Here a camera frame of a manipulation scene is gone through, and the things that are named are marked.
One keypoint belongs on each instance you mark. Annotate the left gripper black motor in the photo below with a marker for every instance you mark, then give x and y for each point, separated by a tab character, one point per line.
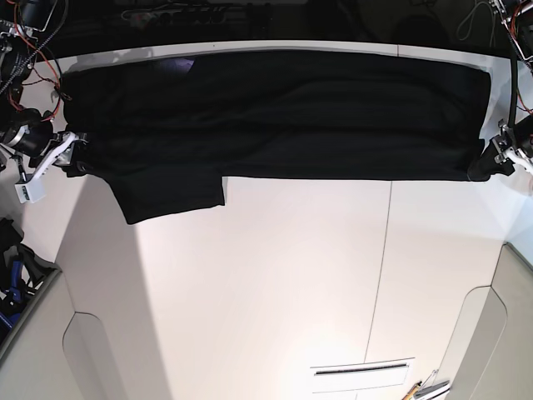
508	150

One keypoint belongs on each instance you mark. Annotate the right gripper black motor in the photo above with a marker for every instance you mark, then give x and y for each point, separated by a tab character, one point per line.
27	135

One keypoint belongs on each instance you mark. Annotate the black T-shirt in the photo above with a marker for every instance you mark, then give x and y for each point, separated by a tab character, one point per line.
163	134

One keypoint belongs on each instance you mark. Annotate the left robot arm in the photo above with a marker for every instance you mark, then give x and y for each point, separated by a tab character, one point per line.
516	18

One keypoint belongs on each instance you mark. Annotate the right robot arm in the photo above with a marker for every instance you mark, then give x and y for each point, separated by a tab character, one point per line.
27	29

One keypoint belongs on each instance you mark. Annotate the blue black bag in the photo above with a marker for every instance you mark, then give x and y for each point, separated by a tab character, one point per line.
22	274

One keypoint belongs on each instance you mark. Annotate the grey pen tool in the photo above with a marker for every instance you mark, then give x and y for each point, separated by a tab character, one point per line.
434	391

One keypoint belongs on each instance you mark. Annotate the yellow pencil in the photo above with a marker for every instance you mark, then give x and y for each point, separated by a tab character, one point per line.
414	389

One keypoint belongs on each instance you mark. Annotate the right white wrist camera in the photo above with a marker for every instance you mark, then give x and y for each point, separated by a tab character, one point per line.
31	191

